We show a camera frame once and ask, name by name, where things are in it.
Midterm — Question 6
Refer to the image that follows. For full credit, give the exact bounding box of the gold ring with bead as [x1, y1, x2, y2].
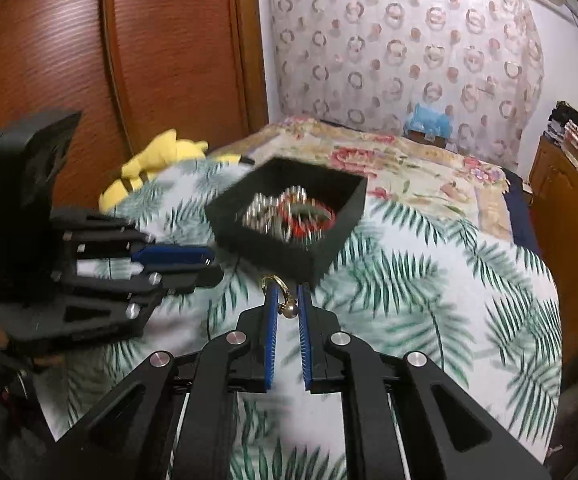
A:
[259, 274, 301, 319]

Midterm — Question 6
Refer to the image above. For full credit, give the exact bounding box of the red cord bracelet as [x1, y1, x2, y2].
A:
[275, 192, 338, 244]

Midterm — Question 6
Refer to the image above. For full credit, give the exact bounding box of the white pearl necklace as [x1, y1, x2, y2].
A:
[241, 184, 311, 241]

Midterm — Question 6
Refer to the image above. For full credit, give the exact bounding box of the pale green jade bangle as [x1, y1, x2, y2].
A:
[278, 200, 336, 238]

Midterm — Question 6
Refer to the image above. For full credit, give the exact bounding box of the black square jewelry box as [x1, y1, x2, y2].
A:
[205, 157, 367, 286]

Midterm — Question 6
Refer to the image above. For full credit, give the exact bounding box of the yellow pikachu plush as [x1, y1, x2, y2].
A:
[98, 129, 255, 214]

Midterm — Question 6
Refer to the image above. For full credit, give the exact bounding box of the palm leaf print blanket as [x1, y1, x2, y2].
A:
[38, 157, 564, 480]

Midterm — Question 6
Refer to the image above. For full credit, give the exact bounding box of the floral quilt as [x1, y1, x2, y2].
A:
[213, 117, 513, 242]

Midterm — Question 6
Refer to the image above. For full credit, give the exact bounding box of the wooden louvered wardrobe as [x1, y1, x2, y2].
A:
[0, 0, 268, 206]

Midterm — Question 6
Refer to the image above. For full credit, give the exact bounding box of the blue plush toy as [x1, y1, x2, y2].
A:
[404, 104, 453, 146]

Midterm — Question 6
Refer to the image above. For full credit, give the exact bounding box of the patterned lace curtain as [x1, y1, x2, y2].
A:
[268, 0, 544, 169]

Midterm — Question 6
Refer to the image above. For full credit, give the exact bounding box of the wooden side cabinet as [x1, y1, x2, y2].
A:
[530, 136, 578, 362]

